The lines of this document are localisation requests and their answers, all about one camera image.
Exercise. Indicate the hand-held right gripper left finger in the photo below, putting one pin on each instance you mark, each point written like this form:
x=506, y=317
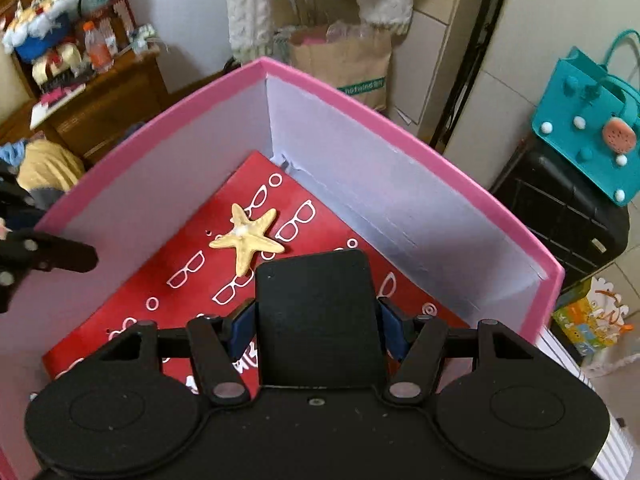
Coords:
x=242, y=331

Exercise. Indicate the blue basket with white plush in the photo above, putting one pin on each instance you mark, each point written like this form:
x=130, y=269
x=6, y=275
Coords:
x=35, y=30

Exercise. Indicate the pink cardboard box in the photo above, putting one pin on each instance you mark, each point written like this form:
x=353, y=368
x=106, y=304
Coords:
x=380, y=190

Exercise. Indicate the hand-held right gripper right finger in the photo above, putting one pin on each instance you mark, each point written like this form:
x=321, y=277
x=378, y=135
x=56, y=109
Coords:
x=393, y=331

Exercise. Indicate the brown paper bag green label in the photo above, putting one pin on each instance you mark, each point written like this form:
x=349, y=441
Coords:
x=350, y=55

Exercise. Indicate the teal felt handbag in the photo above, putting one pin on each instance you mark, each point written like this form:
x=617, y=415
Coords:
x=575, y=110

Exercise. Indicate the white fluffy green-trimmed garment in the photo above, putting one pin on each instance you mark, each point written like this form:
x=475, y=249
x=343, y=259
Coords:
x=250, y=10

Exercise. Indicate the colourful printed gift bag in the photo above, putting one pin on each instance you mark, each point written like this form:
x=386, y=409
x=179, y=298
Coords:
x=590, y=320

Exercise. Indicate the black wallet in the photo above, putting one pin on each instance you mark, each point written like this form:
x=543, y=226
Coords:
x=316, y=310

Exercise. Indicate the yellow starfish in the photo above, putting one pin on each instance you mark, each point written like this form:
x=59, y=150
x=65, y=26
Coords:
x=246, y=241

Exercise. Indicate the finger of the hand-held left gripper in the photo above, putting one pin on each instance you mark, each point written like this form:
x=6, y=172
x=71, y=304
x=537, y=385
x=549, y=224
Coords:
x=55, y=256
x=12, y=195

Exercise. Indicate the orange drink bottle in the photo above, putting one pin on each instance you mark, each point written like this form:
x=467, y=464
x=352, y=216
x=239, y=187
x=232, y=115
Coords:
x=97, y=47

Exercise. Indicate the black suitcase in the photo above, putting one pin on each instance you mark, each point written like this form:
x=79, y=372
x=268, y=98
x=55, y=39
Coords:
x=555, y=210

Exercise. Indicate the wooden cabinet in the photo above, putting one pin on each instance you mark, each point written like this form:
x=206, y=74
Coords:
x=115, y=105

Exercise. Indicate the yellow cloth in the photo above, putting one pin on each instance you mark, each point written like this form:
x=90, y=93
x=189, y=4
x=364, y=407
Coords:
x=47, y=165

